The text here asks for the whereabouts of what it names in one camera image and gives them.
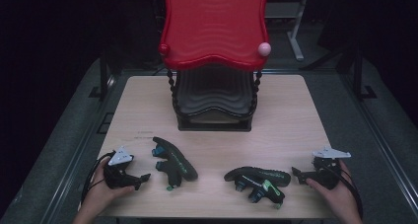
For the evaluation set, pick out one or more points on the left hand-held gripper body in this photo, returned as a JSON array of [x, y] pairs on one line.
[[115, 179]]

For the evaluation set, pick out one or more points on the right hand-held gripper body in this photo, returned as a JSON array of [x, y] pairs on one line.
[[328, 176]]

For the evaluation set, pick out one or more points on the black sandal with green tab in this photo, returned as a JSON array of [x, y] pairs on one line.
[[259, 179], [177, 163]]

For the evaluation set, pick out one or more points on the red and black shoe rack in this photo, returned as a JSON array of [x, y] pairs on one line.
[[213, 23]]

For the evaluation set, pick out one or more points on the person's left hand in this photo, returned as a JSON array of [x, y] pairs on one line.
[[100, 192]]

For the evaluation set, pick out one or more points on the person's right hand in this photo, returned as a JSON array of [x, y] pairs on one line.
[[343, 197]]

